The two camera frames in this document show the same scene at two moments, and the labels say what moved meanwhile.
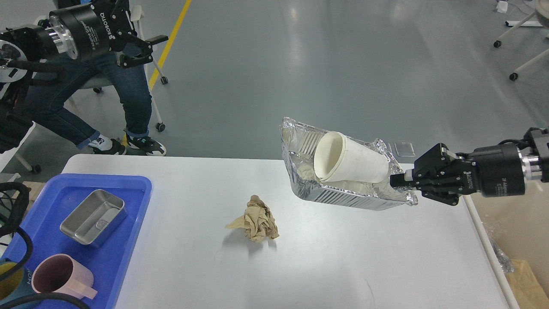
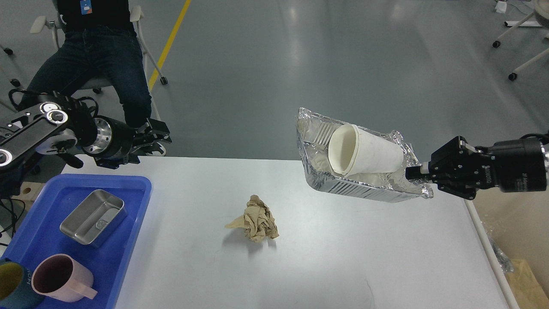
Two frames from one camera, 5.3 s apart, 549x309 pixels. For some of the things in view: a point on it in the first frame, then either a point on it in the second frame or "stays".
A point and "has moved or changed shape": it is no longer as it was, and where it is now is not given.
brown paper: x=258 y=221 stays
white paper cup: x=337 y=159 has moved or changed shape
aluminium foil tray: x=299 y=145 -> x=315 y=132
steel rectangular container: x=96 y=215 stays
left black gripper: x=88 y=28 -> x=115 y=144
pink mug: x=60 y=274 stays
